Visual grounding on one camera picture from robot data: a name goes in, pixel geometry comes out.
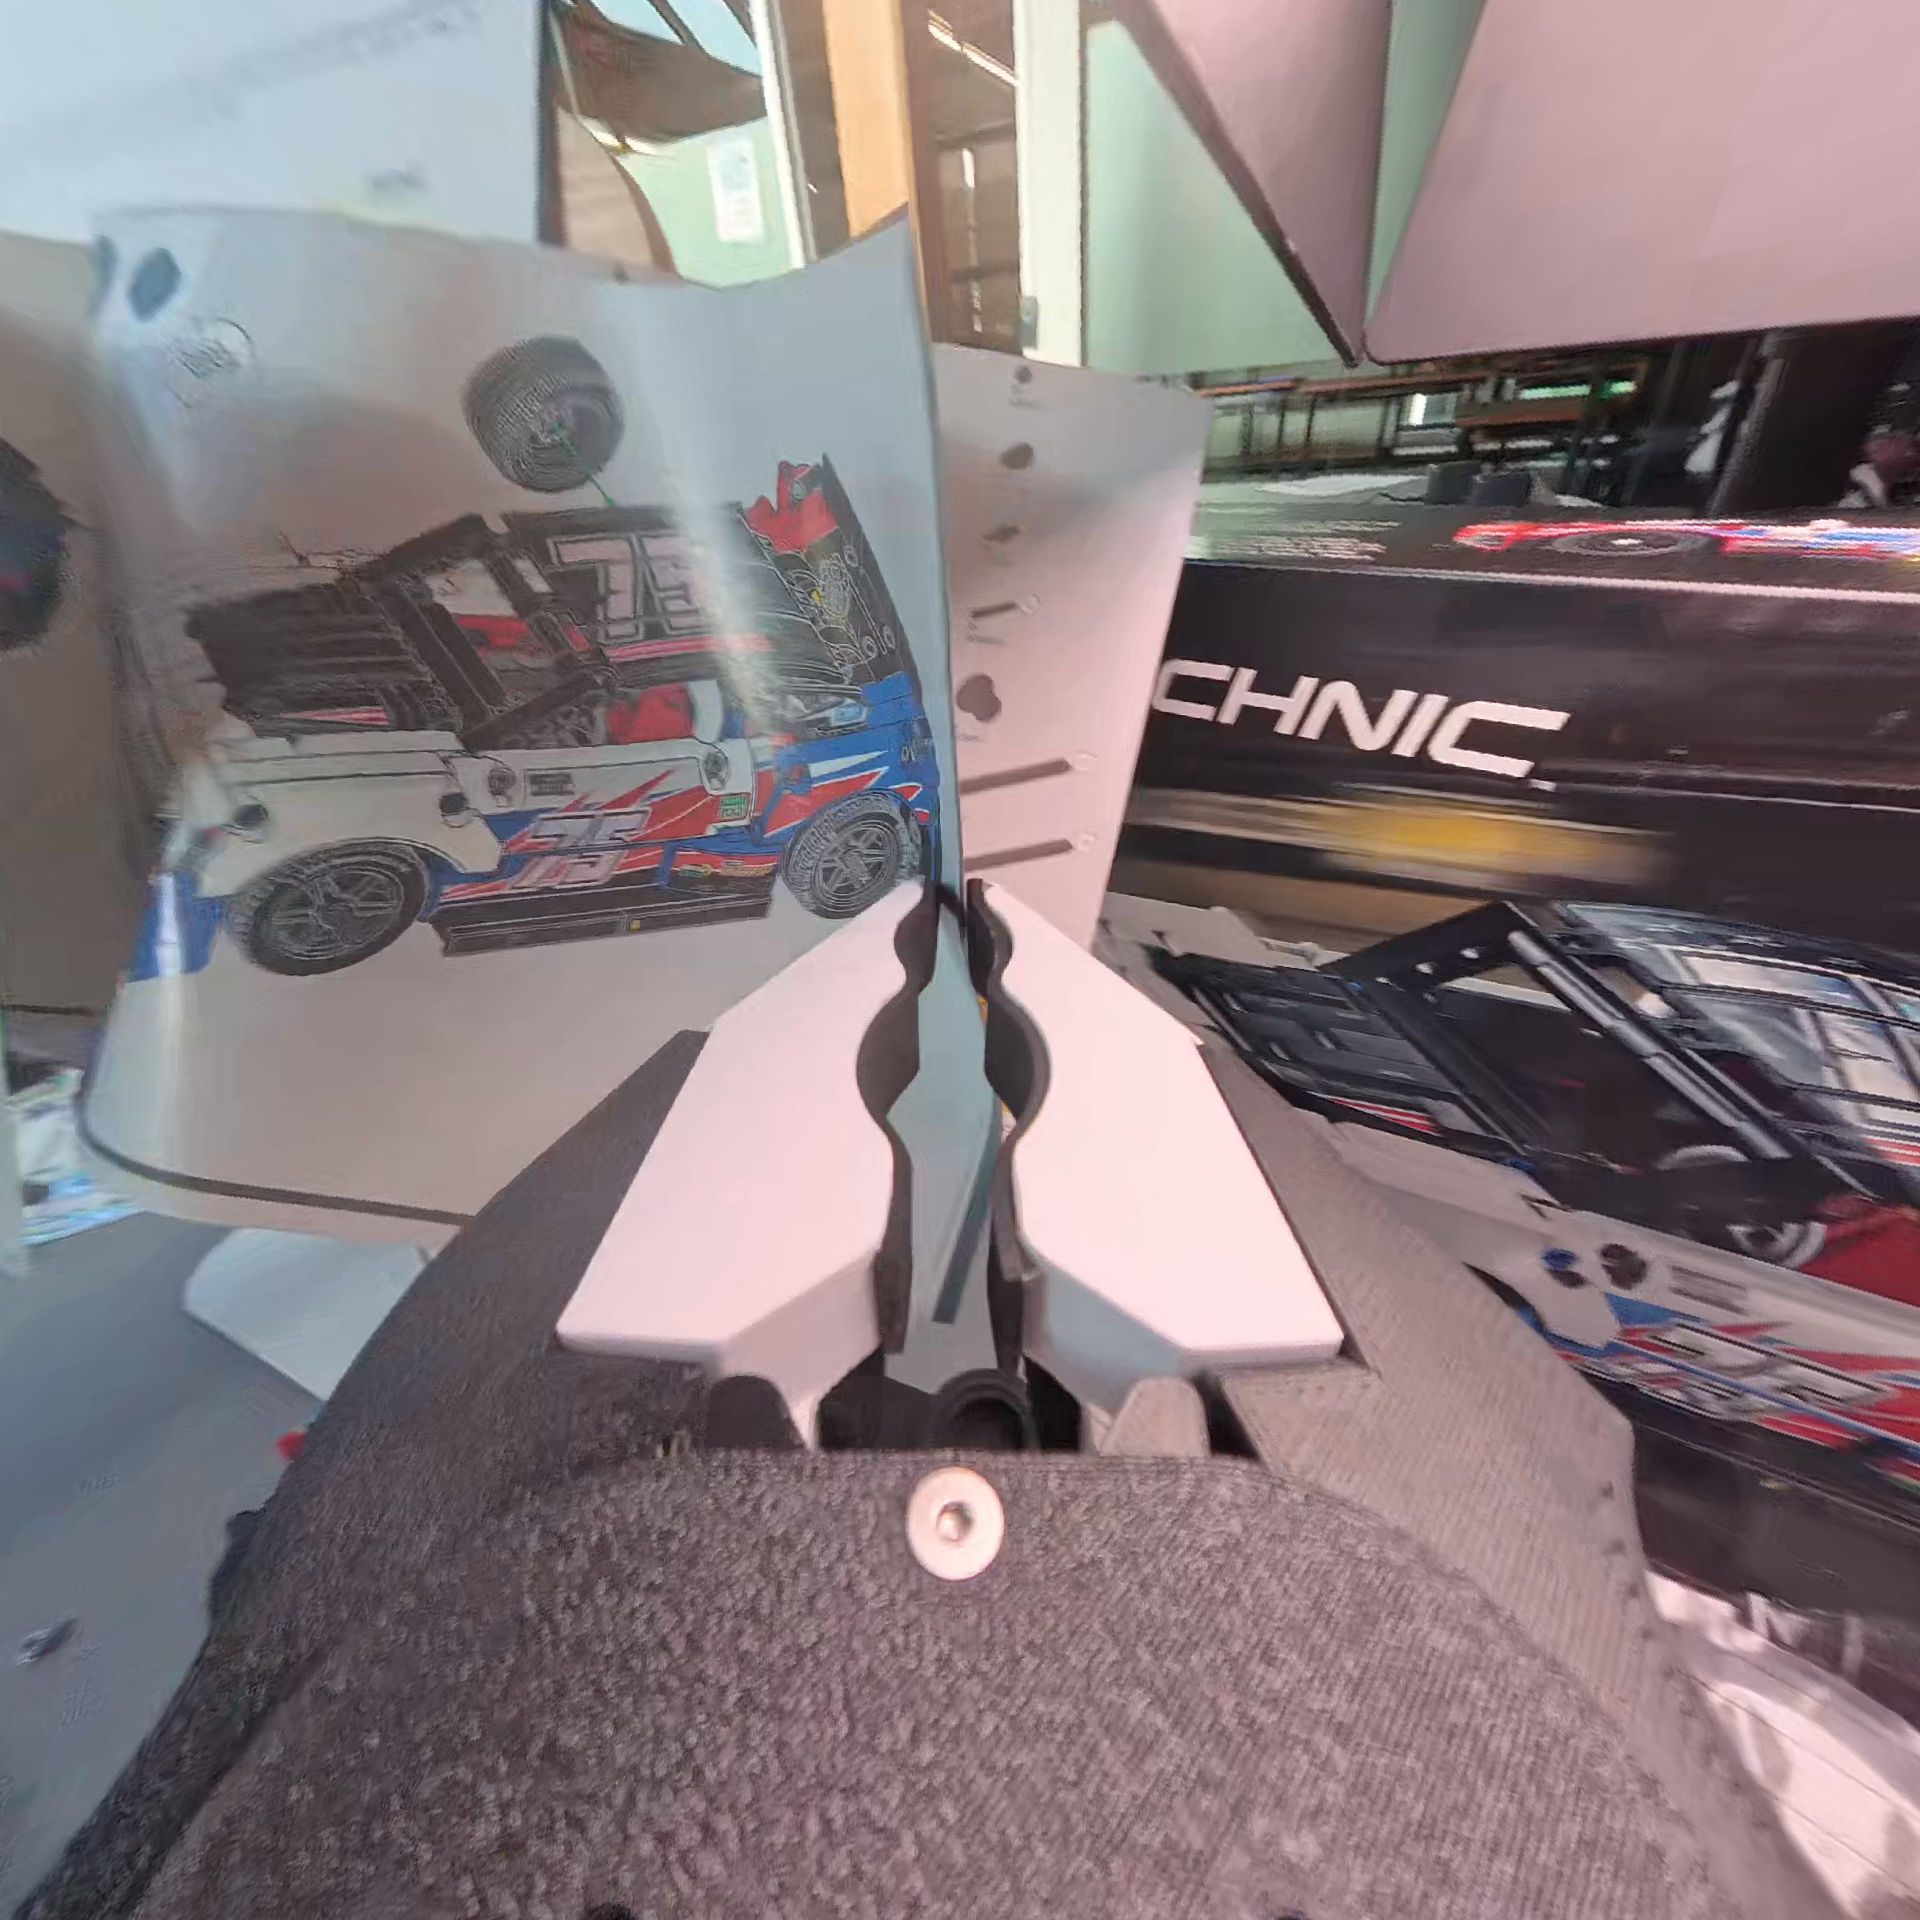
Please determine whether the toy car product box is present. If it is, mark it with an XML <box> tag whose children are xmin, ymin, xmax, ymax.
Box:
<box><xmin>1101</xmin><ymin>503</ymin><xmax>1920</xmax><ymax>1667</ymax></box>

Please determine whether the clear plastic bag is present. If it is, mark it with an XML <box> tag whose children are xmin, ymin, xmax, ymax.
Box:
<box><xmin>1650</xmin><ymin>1574</ymin><xmax>1920</xmax><ymax>1920</ymax></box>

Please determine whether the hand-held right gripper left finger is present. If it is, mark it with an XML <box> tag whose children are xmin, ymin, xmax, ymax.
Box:
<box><xmin>556</xmin><ymin>877</ymin><xmax>932</xmax><ymax>1448</ymax></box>

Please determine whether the white folding stand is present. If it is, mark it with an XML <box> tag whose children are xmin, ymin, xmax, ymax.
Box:
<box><xmin>182</xmin><ymin>1228</ymin><xmax>430</xmax><ymax>1403</ymax></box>

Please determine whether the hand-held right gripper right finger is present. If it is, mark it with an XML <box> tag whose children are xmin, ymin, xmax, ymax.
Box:
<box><xmin>967</xmin><ymin>877</ymin><xmax>1343</xmax><ymax>1455</ymax></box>

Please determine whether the white printed notice sheet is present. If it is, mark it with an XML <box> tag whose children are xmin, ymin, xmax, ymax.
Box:
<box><xmin>0</xmin><ymin>0</ymin><xmax>541</xmax><ymax>243</ymax></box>

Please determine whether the white booklet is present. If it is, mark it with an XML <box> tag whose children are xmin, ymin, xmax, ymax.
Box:
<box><xmin>0</xmin><ymin>210</ymin><xmax>1208</xmax><ymax>1247</ymax></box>

